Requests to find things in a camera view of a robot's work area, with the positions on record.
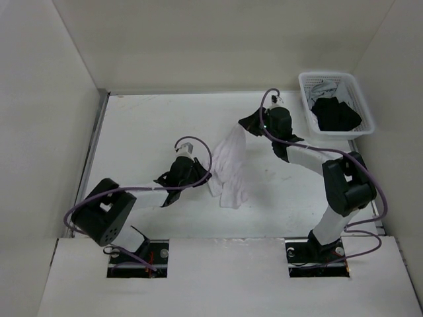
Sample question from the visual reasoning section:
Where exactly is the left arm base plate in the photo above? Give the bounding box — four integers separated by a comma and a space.
103, 240, 170, 279

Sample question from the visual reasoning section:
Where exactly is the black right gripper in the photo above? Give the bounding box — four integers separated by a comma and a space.
239, 106, 278, 142

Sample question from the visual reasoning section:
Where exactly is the black tank top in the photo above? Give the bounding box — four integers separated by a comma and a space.
311, 98, 362, 131

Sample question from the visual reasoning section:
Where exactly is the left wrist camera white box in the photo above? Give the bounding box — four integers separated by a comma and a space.
175, 142, 194, 159

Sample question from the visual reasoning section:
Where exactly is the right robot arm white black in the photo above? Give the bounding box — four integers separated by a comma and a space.
238, 106, 377, 265

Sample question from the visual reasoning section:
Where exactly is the grey white tank top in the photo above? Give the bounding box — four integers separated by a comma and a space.
305, 80, 352, 110

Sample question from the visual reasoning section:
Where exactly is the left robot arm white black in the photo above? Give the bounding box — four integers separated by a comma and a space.
71, 156, 212, 264

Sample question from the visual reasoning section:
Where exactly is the white plastic mesh basket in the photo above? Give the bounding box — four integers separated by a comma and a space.
298, 71, 375, 141

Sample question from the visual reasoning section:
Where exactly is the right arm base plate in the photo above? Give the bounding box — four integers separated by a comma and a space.
285, 239, 350, 278

